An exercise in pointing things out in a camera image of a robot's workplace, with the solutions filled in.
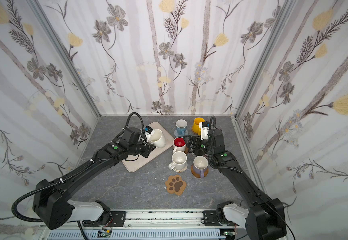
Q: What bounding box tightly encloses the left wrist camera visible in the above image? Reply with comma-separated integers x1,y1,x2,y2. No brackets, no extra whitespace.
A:
144,126,154,136

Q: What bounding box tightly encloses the purple mug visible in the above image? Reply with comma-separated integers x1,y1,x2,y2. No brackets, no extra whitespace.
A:
193,156,209,170

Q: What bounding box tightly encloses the light blue mug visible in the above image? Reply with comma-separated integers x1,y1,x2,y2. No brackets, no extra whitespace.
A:
176,119,188,134

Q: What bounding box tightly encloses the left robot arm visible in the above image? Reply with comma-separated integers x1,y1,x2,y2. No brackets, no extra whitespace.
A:
11,126,156,230

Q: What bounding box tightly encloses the corner aluminium post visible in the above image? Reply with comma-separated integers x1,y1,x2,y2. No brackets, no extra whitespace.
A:
26,0,102,119
234,0,297,120

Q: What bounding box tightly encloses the white mug with handle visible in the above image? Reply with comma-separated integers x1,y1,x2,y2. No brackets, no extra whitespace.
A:
149,129,166,149

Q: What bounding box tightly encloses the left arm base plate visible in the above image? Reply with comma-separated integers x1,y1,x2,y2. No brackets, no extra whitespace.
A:
82,211,127,228

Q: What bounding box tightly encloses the red interior mug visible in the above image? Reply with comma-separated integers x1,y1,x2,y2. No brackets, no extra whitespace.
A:
173,137,187,154

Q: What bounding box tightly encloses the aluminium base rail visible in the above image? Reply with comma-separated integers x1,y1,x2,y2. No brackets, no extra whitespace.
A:
37,191,287,230

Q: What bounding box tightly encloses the right corner aluminium post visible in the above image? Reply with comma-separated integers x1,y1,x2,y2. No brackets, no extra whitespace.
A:
234,0,297,120

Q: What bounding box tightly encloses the brown paw print coaster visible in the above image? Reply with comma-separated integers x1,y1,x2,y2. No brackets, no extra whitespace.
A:
165,175,187,196

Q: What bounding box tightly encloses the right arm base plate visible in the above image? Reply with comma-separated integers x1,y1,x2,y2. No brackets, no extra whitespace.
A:
201,210,229,227

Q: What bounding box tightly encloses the black mug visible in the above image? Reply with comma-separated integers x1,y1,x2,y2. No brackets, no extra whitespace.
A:
188,144,206,156

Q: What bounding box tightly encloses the blue woven round coaster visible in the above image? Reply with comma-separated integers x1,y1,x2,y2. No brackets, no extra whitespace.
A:
174,130,189,138

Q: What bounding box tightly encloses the white cable duct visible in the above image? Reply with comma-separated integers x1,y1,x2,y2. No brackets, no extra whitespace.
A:
46,229,226,240

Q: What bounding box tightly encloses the white patterned round coaster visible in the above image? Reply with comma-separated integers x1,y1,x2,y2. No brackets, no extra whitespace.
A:
172,165,188,173

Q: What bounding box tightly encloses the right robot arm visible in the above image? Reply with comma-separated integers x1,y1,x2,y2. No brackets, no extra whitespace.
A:
184,129,288,240

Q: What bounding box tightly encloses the yellow mug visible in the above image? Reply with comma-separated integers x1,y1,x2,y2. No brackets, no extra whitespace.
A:
192,118,205,136

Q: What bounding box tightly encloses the beige serving tray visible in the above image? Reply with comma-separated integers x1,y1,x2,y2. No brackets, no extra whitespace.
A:
122,122,174,173

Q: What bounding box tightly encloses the plain round wooden coaster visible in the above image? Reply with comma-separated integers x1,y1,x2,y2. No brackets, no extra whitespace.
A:
191,165,209,179

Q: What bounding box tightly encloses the left corner aluminium post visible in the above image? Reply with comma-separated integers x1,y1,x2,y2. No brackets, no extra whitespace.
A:
26,0,102,119

